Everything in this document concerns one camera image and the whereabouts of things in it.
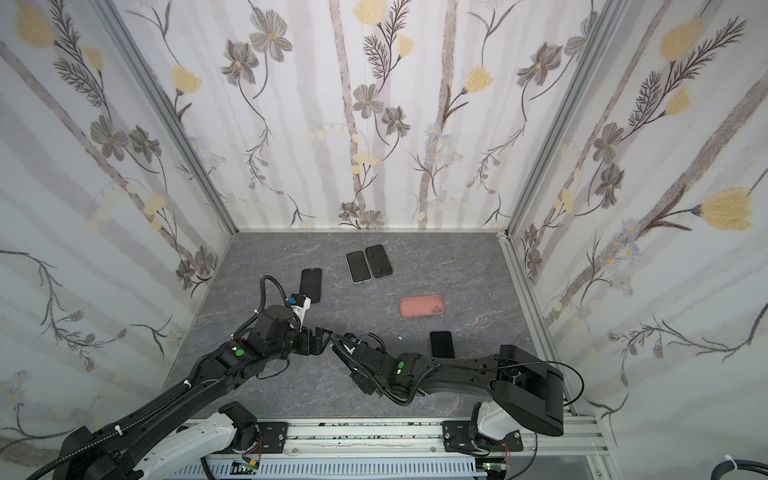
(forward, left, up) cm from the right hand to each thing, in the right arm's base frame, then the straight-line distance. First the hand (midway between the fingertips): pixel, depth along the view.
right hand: (353, 361), depth 81 cm
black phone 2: (+40, -5, -8) cm, 41 cm away
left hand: (+8, +10, +6) cm, 14 cm away
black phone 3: (+9, -26, -7) cm, 29 cm away
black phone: (+38, +2, -9) cm, 39 cm away
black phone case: (+30, +19, -10) cm, 37 cm away
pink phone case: (+21, -20, -7) cm, 30 cm away
